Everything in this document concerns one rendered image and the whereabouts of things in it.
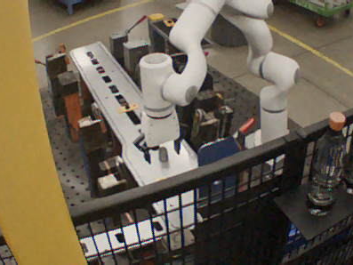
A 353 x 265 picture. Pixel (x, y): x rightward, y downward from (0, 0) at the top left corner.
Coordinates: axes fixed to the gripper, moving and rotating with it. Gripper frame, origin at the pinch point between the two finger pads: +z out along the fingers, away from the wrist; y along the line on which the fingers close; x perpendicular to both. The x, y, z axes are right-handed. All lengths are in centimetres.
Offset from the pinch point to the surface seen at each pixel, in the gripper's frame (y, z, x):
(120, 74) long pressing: -12, 13, -74
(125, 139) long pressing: 2.3, 12.5, -28.4
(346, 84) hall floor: -240, 113, -142
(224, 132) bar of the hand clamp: -19.5, -2.1, 1.9
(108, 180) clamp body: 16.5, 8.0, -5.1
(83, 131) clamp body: 15.8, 10.3, -37.8
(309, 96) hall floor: -189, 113, -142
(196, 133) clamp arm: -18.9, 9.8, -16.3
